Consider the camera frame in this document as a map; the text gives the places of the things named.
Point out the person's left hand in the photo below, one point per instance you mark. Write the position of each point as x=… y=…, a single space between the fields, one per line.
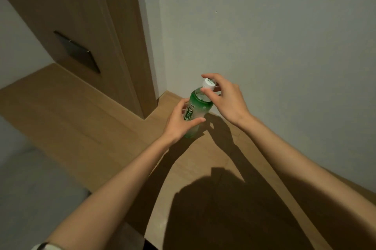
x=176 y=128

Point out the person's right hand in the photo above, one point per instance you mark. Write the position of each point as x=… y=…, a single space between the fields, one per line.
x=230 y=103

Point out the green plastic drink bottle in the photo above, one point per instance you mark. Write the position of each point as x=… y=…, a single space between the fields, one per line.
x=199 y=106

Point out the person's right forearm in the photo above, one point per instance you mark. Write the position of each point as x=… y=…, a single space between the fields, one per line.
x=308 y=188

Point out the person's left forearm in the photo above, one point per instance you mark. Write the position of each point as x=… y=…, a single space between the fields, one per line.
x=117 y=194

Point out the wooden built-in desk unit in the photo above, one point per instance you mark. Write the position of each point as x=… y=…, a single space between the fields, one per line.
x=88 y=129

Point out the round grey seat cushion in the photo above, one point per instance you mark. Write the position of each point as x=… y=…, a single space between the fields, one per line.
x=35 y=194

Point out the white shirt sleeve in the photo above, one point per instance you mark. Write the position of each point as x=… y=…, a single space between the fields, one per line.
x=47 y=246

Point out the black wall socket panel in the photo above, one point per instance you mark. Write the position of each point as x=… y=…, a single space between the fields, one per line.
x=79 y=53

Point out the wooden wall panel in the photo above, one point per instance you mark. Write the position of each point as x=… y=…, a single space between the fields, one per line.
x=88 y=0

